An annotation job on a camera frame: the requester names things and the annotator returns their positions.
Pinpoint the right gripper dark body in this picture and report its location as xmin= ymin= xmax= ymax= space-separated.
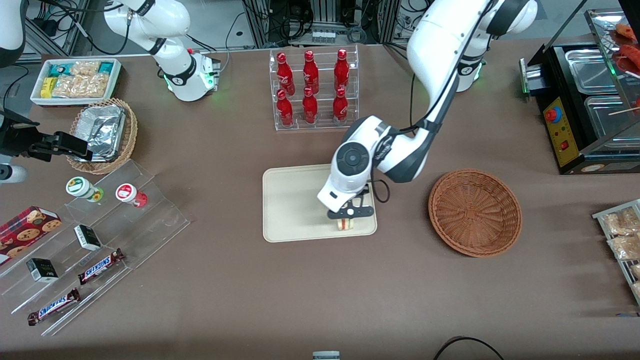
xmin=0 ymin=112 xmax=41 ymax=157

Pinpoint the beige rectangular tray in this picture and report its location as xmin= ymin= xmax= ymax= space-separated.
xmin=262 ymin=161 xmax=378 ymax=244

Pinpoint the light wicker basket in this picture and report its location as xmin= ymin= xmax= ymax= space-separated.
xmin=66 ymin=97 xmax=138 ymax=175

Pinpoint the round brown wicker basket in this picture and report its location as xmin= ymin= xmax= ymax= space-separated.
xmin=428 ymin=169 xmax=523 ymax=258

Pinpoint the green lid cup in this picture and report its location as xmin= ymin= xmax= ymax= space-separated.
xmin=65 ymin=176 xmax=105 ymax=203

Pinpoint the white plastic snack bin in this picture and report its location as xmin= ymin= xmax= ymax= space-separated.
xmin=30 ymin=57 xmax=123 ymax=108

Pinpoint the clear cracker bag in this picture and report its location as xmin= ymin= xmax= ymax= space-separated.
xmin=52 ymin=74 xmax=109 ymax=99
xmin=70 ymin=60 xmax=102 ymax=77

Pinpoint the red lid cup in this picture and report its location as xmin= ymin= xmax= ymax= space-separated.
xmin=115 ymin=183 xmax=148 ymax=208

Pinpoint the red soda bottle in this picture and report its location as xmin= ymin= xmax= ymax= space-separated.
xmin=332 ymin=87 xmax=349 ymax=126
xmin=302 ymin=87 xmax=319 ymax=125
xmin=303 ymin=50 xmax=320 ymax=95
xmin=276 ymin=89 xmax=295 ymax=127
xmin=334 ymin=48 xmax=350 ymax=93
xmin=276 ymin=52 xmax=296 ymax=96

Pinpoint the clear acrylic bottle rack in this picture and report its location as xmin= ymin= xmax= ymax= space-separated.
xmin=269 ymin=44 xmax=360 ymax=132

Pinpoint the red cookie box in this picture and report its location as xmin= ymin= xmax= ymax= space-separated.
xmin=0 ymin=206 xmax=63 ymax=266

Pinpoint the small black box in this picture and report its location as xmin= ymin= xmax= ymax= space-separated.
xmin=74 ymin=224 xmax=102 ymax=251
xmin=26 ymin=258 xmax=59 ymax=283

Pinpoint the clear acrylic stepped stand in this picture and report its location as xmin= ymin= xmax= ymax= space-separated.
xmin=0 ymin=159 xmax=191 ymax=337

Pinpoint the snickers chocolate bar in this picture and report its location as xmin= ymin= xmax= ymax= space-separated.
xmin=27 ymin=288 xmax=81 ymax=326
xmin=78 ymin=248 xmax=125 ymax=286

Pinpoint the black food warmer cabinet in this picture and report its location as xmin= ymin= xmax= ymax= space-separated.
xmin=531 ymin=7 xmax=640 ymax=176

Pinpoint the silver box with green light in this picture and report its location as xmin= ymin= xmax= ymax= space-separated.
xmin=519 ymin=57 xmax=551 ymax=97

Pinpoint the clear bag of snacks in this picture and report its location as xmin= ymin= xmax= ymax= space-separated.
xmin=602 ymin=207 xmax=640 ymax=236
xmin=607 ymin=235 xmax=640 ymax=261

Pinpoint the steel food pan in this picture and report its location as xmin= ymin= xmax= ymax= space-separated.
xmin=584 ymin=95 xmax=640 ymax=142
xmin=565 ymin=49 xmax=621 ymax=95

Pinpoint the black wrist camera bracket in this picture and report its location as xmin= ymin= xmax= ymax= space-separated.
xmin=344 ymin=184 xmax=372 ymax=211

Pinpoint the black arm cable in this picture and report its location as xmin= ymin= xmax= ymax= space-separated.
xmin=369 ymin=0 xmax=496 ymax=204

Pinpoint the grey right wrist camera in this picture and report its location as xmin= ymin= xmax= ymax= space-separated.
xmin=0 ymin=164 xmax=28 ymax=184

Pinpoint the black floor cable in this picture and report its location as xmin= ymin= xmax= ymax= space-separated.
xmin=432 ymin=336 xmax=506 ymax=360

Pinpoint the aluminium frame rack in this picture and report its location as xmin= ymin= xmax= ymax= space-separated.
xmin=242 ymin=0 xmax=401 ymax=48

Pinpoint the grey wire tray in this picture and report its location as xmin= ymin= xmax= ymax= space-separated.
xmin=592 ymin=199 xmax=640 ymax=306

